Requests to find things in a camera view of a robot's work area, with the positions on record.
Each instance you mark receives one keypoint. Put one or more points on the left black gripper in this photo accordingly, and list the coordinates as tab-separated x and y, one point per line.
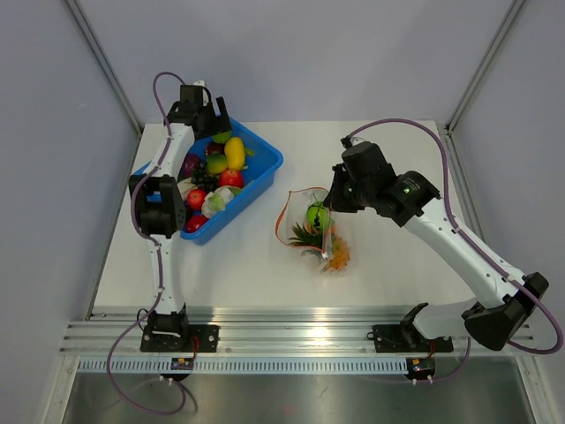
218	124

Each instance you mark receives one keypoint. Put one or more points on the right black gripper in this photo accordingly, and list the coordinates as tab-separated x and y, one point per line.
335	200

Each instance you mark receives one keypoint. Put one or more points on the green toy apple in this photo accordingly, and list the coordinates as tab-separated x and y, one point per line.
222	137

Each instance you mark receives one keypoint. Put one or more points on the yellow-green toy mango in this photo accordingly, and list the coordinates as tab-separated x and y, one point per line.
216	163

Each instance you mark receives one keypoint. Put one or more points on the green striped toy melon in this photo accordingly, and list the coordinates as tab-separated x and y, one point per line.
317	217

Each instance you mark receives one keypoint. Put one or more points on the clear orange-zip bag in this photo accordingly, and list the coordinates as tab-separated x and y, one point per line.
294	210

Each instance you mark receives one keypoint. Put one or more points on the toy pineapple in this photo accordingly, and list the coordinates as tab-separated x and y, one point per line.
332	251

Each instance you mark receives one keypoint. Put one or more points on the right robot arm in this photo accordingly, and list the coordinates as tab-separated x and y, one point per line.
503	295

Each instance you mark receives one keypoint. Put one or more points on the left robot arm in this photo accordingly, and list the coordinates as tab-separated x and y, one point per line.
158	213

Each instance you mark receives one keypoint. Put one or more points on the yellow toy lemon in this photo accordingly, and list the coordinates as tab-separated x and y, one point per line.
234	151

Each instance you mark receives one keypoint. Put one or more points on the purple toy onion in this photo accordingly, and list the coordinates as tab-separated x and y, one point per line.
190	162

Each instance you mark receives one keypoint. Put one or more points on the dark toy grapes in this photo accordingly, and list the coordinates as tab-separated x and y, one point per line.
203	179

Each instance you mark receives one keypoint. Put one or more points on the red toy apple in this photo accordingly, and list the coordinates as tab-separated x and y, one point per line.
231	178

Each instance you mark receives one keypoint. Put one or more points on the white toy radish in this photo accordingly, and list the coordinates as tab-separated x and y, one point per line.
184	187

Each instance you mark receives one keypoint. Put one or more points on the blue plastic bin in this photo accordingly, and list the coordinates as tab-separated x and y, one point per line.
261	162

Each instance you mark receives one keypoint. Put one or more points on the small red toy tomato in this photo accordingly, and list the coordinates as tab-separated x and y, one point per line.
196	198

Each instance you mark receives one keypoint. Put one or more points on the toy lettuce cabbage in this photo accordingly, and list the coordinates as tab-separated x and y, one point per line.
217	201

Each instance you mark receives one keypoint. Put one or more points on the right circuit board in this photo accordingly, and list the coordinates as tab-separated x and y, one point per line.
421	368

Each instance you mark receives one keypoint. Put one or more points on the circuit board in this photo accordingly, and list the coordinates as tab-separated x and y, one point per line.
421	368
182	364

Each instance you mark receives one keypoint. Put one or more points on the left circuit board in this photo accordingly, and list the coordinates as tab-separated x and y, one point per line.
182	364

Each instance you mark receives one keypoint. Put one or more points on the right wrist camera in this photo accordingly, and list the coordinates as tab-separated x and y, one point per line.
356	140

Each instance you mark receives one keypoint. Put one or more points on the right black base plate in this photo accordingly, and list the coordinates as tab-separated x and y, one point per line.
399	338

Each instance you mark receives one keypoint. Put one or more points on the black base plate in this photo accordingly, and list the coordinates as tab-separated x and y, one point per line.
399	338
167	336

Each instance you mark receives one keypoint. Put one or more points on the left aluminium frame post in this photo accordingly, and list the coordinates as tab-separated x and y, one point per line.
92	40

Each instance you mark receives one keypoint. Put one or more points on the aluminium frame post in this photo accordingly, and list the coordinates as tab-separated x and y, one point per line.
486	62
92	40

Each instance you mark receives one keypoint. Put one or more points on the right aluminium frame post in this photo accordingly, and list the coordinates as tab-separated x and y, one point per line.
486	62

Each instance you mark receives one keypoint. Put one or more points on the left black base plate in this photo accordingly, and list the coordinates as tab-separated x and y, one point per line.
167	336

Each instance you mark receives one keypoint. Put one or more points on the aluminium front rail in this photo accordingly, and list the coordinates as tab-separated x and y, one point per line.
244	332

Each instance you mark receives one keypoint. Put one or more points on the white slotted cable duct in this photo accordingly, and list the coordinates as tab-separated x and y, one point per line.
250	366

